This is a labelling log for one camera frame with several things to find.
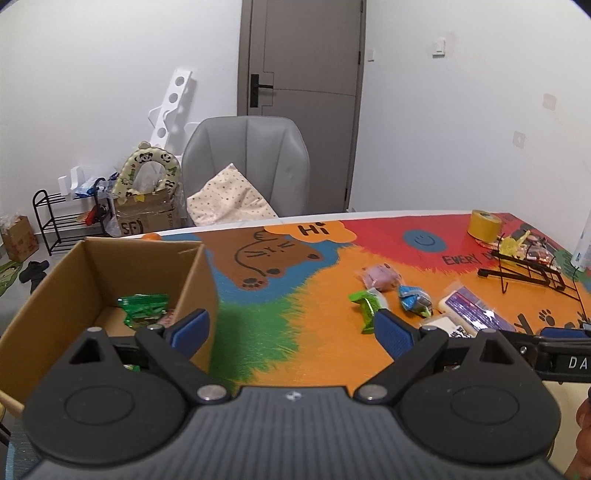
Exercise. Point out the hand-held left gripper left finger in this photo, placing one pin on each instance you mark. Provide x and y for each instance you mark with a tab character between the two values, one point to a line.
189	330

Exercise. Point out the white spray bottle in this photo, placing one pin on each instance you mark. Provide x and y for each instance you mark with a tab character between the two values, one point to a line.
582	249

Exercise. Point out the small brown cardboard box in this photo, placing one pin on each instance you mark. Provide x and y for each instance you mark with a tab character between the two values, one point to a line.
21	240

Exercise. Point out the grey brown door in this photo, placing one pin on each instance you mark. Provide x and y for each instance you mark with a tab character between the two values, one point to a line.
304	138

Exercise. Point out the black white snack packet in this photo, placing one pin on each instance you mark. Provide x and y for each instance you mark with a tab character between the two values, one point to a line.
450	325

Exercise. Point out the red item on rack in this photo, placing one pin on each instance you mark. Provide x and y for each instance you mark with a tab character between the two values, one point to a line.
94	214

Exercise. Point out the white rack with holes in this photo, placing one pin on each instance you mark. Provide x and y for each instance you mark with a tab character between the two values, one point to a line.
173	97

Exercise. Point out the black slipper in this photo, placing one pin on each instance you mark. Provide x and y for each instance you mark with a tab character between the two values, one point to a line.
33	271

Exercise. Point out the grey upholstered chair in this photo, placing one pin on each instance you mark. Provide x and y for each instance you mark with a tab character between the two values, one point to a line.
258	147

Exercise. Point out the green round snack packet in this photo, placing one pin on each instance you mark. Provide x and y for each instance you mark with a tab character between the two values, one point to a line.
369	307

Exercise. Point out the white light switch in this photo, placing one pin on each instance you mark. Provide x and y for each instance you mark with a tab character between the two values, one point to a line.
440	46

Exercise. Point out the white wall outlet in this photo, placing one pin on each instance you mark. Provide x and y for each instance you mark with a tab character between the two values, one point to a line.
549	101
519	138

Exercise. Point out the green floor mat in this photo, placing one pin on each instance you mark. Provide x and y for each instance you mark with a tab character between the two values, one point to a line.
8	277

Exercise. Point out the pink round snack packet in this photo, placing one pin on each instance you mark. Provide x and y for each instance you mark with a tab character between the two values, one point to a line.
381	277

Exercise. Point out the blue plastic bag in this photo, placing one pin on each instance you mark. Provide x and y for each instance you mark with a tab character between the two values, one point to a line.
88	188

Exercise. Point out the black metal shoe rack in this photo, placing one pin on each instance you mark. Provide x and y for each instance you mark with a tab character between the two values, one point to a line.
60	217

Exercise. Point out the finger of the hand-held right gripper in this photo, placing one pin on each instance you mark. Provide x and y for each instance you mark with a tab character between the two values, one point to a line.
563	333
524	341

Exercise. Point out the colourful printed table mat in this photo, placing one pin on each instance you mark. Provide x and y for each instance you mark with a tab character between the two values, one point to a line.
323	323

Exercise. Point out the orange fruit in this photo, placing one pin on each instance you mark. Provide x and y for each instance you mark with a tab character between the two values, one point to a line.
151	237

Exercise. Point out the purple snack packet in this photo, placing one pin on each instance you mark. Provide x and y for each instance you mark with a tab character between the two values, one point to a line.
468	308

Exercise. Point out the yellow small packets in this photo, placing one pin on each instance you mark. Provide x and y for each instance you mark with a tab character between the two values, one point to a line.
512	244

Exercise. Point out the yellow tape roll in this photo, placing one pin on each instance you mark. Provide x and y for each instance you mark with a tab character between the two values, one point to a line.
485	226

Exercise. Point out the cream dotted pillow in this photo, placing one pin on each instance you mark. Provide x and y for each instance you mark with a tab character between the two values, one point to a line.
231	198

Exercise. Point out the colourful small packets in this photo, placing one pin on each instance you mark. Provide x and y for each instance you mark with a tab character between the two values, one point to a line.
538	250

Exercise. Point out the white plastic holder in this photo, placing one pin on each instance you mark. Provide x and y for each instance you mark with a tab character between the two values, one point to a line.
76	180

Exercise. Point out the white plastic bag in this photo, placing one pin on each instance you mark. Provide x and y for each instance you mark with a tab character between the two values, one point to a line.
111	226

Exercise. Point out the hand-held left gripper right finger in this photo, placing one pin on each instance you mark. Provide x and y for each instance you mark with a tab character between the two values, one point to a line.
392	334

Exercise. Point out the green foil snack packet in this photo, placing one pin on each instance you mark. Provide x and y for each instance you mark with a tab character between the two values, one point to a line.
143	309

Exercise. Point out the blue round snack packet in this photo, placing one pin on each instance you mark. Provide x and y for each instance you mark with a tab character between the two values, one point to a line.
415	301

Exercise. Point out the large printed cardboard carton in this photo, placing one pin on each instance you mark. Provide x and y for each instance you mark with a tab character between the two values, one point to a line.
138	217

